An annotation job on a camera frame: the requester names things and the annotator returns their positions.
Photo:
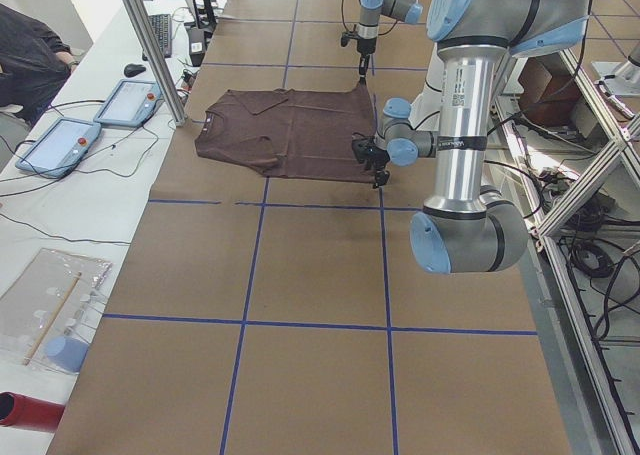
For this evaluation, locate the aluminium frame rack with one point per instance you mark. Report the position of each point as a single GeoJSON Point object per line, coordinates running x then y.
{"type": "Point", "coordinates": [547, 225]}

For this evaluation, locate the clear plastic bag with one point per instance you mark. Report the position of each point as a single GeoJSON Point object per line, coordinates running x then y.
{"type": "Point", "coordinates": [58, 294]}

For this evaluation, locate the dark brown t-shirt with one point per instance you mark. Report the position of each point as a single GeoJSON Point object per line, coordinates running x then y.
{"type": "Point", "coordinates": [290, 133]}

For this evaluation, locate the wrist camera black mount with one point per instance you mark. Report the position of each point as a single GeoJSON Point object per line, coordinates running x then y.
{"type": "Point", "coordinates": [347, 37]}

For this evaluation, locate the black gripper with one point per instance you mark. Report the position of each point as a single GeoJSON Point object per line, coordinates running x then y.
{"type": "Point", "coordinates": [378, 159]}
{"type": "Point", "coordinates": [364, 47]}

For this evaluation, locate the seated person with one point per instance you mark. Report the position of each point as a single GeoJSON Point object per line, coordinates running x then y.
{"type": "Point", "coordinates": [35, 64]}

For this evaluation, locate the black keyboard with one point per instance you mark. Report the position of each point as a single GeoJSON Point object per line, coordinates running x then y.
{"type": "Point", "coordinates": [161, 25]}

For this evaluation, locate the far blue teach pendant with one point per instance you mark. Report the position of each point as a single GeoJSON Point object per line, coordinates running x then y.
{"type": "Point", "coordinates": [130, 104]}

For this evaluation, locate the light blue cup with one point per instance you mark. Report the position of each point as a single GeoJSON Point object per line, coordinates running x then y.
{"type": "Point", "coordinates": [66, 352]}

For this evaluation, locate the aluminium frame post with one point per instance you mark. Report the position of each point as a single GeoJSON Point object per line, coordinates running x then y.
{"type": "Point", "coordinates": [139, 19]}

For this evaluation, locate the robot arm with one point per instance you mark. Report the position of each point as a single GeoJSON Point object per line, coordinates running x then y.
{"type": "Point", "coordinates": [367, 30]}
{"type": "Point", "coordinates": [466, 225]}

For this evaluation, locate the blue teach pendant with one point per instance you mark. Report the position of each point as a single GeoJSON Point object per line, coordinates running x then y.
{"type": "Point", "coordinates": [130, 104]}
{"type": "Point", "coordinates": [60, 149]}

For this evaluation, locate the black computer mouse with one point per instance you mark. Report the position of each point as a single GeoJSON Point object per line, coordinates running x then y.
{"type": "Point", "coordinates": [132, 69]}

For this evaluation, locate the red cylinder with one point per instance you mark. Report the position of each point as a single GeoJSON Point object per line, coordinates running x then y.
{"type": "Point", "coordinates": [28, 413]}

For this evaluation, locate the near blue teach pendant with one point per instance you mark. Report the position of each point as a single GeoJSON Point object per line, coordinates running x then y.
{"type": "Point", "coordinates": [60, 149]}

